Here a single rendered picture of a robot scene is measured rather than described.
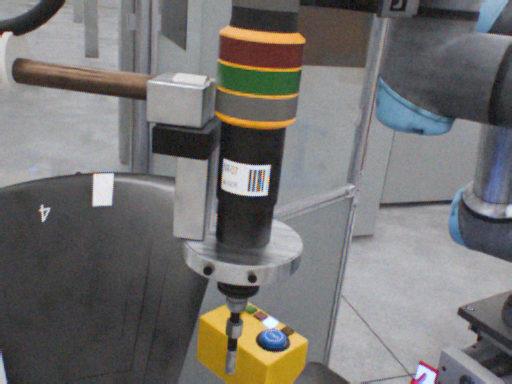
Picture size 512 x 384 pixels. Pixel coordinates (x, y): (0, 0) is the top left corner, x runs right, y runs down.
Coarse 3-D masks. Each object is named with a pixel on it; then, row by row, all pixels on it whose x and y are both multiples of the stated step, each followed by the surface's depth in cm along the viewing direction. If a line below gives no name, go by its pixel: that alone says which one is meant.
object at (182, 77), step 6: (174, 78) 28; (180, 78) 28; (186, 78) 28; (192, 78) 28; (198, 78) 28; (204, 78) 28; (210, 84) 28; (210, 90) 29; (210, 102) 29; (210, 108) 29
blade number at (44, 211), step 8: (40, 200) 47; (48, 200) 47; (56, 200) 47; (32, 208) 46; (40, 208) 46; (48, 208) 46; (56, 208) 47; (40, 216) 46; (48, 216) 46; (56, 216) 46; (40, 224) 46; (48, 224) 46; (56, 224) 46
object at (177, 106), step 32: (160, 96) 28; (192, 96) 27; (160, 128) 28; (192, 128) 28; (192, 160) 29; (192, 192) 29; (192, 224) 30; (192, 256) 29; (224, 256) 29; (256, 256) 29; (288, 256) 30
